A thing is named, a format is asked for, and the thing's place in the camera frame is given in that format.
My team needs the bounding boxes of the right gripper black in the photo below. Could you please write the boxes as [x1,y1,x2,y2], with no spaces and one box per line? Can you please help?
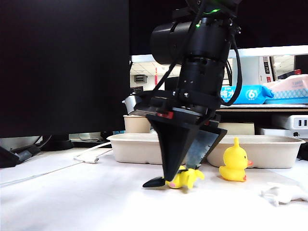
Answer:
[133,90,228,181]

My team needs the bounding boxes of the yellow black-eared Pichu doll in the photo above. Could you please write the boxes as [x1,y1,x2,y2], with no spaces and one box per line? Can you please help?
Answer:
[142,165,205,193]

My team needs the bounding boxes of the yellow rubber duck doll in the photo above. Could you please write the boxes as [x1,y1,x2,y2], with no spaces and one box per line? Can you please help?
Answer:
[218,137,254,182]

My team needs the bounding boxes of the white limbed doll figure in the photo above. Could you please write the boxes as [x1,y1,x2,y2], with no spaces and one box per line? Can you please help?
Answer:
[260,181,308,207]

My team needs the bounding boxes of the beige cardboard box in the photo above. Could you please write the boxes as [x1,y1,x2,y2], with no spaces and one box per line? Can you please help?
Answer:
[218,122,255,135]

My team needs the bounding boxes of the beige paper pulp box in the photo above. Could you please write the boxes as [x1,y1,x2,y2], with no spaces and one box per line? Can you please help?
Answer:
[206,134,306,168]
[106,133,193,166]

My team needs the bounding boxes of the white flat box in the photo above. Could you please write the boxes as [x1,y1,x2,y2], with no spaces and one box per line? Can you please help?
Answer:
[261,127,293,138]

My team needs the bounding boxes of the brown paper cup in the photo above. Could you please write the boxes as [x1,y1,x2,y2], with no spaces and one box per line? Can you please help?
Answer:
[123,115,152,134]

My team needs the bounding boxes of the black office chair back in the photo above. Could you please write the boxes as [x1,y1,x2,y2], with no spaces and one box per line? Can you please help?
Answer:
[165,77,180,92]

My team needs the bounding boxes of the blue wet wipes pack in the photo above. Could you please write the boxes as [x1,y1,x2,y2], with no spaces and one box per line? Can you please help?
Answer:
[220,84,275,105]

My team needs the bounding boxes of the wooden desk riser black drawers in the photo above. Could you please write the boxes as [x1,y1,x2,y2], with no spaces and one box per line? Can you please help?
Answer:
[215,103,308,136]

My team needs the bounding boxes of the white panel with red label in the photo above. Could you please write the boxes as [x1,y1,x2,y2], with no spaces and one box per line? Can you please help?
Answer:
[258,55,276,85]

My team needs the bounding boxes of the white USB hub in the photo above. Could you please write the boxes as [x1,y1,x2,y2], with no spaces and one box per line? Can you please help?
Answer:
[290,115,308,130]

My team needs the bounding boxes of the pink tissue pack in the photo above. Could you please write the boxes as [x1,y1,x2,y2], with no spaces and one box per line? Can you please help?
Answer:
[263,74,308,100]

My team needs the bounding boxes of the black monitor with silver edge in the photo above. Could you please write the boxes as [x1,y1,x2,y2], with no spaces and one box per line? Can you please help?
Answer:
[128,0,308,64]

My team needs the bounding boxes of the black computer monitor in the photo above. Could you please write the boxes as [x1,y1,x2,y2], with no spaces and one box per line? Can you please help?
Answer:
[0,0,132,152]

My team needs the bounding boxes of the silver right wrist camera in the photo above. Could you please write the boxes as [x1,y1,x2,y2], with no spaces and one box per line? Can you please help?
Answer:
[122,95,145,116]

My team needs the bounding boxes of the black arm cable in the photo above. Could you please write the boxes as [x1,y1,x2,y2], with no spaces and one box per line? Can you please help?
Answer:
[220,21,243,107]
[154,4,205,93]

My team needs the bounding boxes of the black hanging cables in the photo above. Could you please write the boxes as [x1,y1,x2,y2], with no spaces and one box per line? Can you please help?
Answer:
[222,59,233,85]

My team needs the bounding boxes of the white USB-C cable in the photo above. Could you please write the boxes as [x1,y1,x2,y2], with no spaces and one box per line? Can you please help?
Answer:
[73,141,113,164]

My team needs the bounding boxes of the thin white cable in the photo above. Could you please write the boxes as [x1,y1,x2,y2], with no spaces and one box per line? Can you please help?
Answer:
[0,162,81,188]

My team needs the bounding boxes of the dark gray cable adapter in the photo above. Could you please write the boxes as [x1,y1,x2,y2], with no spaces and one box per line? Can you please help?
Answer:
[0,144,42,169]

